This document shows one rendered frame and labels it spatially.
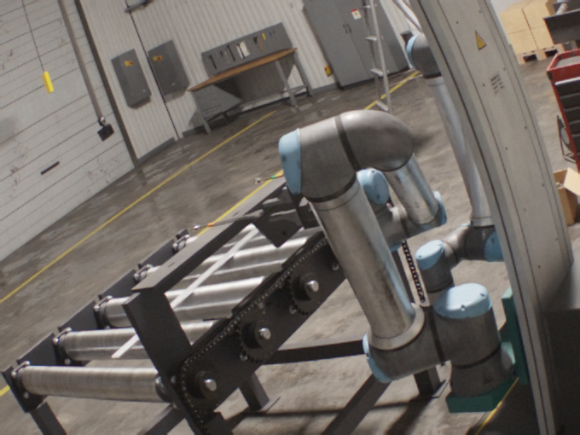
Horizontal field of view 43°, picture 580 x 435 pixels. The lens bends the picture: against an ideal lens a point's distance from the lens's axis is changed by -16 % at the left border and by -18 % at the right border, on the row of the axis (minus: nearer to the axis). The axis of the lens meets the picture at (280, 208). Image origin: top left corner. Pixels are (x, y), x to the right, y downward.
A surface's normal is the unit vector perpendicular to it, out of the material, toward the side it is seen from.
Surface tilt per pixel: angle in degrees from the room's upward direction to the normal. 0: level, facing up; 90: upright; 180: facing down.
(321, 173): 111
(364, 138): 83
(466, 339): 90
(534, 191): 90
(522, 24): 90
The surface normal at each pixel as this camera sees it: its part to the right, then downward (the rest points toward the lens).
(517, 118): 0.69, -0.11
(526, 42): -0.48, 0.40
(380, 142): 0.43, 0.17
